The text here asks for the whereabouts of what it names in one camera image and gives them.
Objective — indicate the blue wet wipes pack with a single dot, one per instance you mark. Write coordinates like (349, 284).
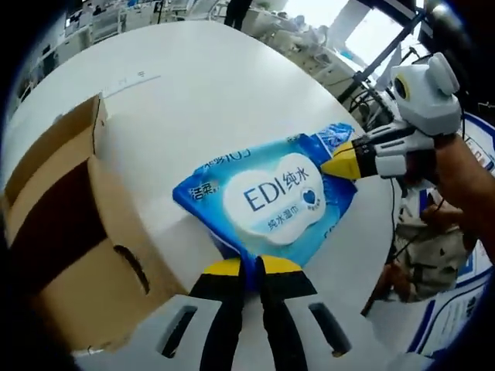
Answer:
(270, 201)

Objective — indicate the black metal frame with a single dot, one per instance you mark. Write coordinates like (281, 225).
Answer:
(383, 58)

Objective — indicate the person's right hand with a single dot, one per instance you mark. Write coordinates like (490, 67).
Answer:
(441, 158)

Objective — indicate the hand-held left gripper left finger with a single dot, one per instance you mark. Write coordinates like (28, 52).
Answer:
(224, 293)

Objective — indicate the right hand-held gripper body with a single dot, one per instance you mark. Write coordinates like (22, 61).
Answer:
(425, 96)

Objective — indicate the brown cardboard shoe box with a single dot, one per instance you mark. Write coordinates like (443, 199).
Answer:
(77, 270)

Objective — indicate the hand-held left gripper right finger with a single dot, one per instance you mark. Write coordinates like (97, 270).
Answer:
(286, 293)

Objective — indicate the blue white display board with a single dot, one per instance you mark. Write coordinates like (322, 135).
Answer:
(448, 320)

